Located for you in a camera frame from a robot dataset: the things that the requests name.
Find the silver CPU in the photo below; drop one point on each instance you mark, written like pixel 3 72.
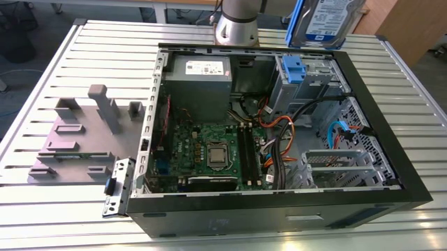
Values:
pixel 217 156

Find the grey metal drive cage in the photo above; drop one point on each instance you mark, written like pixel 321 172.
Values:
pixel 290 94

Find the blue plastic drive latch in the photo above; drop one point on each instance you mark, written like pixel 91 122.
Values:
pixel 294 69

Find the black RAM slot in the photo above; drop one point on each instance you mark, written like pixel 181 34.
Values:
pixel 254 154
pixel 246 154

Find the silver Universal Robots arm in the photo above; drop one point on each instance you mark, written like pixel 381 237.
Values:
pixel 238 28

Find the green motherboard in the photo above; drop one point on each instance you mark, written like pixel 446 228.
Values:
pixel 227 133

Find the hard disk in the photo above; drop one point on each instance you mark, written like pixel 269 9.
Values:
pixel 321 26

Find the CPU socket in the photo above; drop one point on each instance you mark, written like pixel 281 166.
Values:
pixel 217 144

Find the wooden cabinet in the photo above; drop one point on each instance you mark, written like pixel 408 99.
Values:
pixel 412 26

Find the green RAM stick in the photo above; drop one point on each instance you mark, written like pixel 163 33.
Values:
pixel 71 157

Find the black PC case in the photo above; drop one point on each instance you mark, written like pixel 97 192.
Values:
pixel 245 214

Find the wooden desk white frame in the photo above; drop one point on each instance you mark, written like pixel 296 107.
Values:
pixel 165 6

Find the black graphics card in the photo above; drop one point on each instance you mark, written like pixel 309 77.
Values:
pixel 210 183

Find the grey power supply unit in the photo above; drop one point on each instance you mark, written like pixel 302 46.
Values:
pixel 199 99

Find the metal expansion slot bracket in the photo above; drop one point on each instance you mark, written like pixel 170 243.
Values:
pixel 122 183

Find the grey parts rack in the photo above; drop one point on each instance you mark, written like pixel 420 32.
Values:
pixel 91 141

